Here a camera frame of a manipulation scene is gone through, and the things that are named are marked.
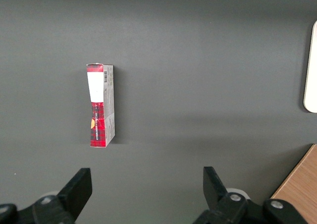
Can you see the red and grey carton box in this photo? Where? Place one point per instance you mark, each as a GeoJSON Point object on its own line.
{"type": "Point", "coordinates": [99, 125]}

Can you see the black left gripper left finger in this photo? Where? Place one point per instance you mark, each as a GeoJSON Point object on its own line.
{"type": "Point", "coordinates": [71, 196]}

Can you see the dark grey table mat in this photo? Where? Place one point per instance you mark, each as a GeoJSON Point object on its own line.
{"type": "Point", "coordinates": [185, 72]}

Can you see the cream rectangular tray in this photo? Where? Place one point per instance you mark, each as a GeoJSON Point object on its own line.
{"type": "Point", "coordinates": [312, 85]}

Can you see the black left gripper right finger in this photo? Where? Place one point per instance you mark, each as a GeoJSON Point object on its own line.
{"type": "Point", "coordinates": [223, 204]}

